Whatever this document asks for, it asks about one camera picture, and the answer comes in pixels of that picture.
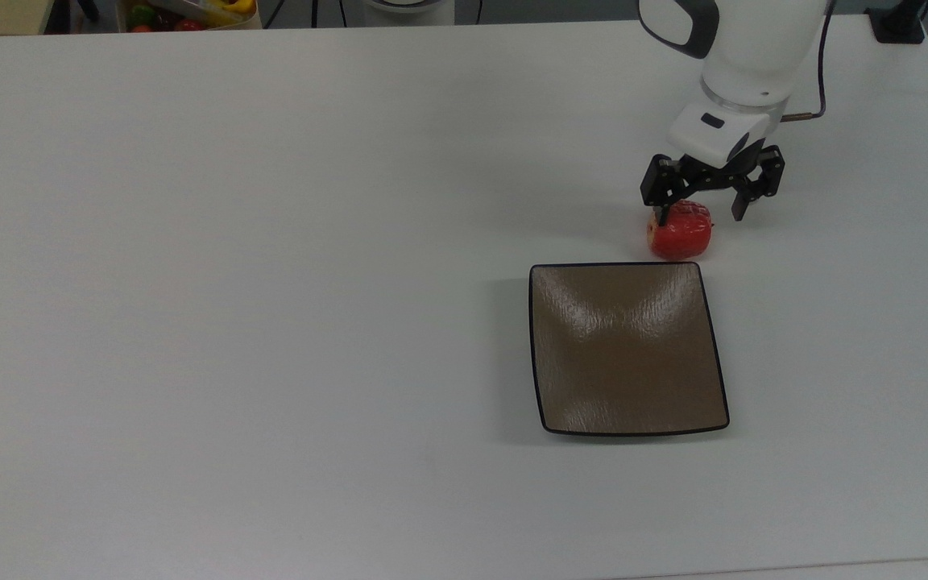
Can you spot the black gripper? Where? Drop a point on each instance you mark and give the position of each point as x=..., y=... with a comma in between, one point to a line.
x=718, y=179

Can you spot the red apple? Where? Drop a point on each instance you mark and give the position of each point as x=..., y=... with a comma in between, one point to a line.
x=683, y=238

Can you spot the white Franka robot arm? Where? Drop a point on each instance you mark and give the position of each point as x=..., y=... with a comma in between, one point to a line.
x=754, y=48

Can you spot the brown square ceramic plate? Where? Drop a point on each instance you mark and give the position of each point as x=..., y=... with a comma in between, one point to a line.
x=629, y=350

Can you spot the yellow toy fruit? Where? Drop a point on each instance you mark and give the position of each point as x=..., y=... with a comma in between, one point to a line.
x=234, y=6

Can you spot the red toy fruit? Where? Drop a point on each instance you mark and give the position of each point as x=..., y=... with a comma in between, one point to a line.
x=188, y=26

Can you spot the box of toy fruit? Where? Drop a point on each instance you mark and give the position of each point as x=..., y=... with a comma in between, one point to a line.
x=190, y=10

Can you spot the green toy fruit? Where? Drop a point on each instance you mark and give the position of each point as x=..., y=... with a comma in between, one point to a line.
x=140, y=14

